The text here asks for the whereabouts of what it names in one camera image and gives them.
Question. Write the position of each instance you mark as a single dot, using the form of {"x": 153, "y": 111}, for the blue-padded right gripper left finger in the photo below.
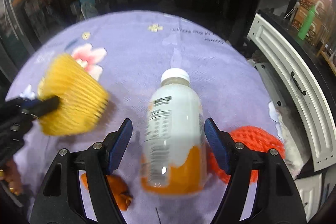
{"x": 59, "y": 198}

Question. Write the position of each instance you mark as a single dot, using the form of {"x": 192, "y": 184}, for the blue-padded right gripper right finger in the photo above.
{"x": 277, "y": 199}

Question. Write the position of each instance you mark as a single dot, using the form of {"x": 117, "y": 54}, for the orange foam fruit net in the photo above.
{"x": 255, "y": 138}

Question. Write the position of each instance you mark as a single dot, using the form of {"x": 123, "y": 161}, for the yellow foam fruit net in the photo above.
{"x": 82, "y": 100}

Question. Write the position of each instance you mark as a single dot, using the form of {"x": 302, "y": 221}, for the orange-white drink bottle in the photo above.
{"x": 173, "y": 161}

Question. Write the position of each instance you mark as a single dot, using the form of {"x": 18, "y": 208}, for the person's left hand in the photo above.
{"x": 11, "y": 175}

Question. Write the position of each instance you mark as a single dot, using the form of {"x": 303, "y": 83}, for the white drawer cabinet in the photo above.
{"x": 314, "y": 191}

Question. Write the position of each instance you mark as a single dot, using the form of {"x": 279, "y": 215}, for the white long desk drawer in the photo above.
{"x": 306, "y": 85}

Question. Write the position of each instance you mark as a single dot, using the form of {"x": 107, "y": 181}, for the purple floral tablecloth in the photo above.
{"x": 131, "y": 50}

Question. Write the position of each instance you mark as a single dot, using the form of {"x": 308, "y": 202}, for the green bottle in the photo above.
{"x": 307, "y": 23}

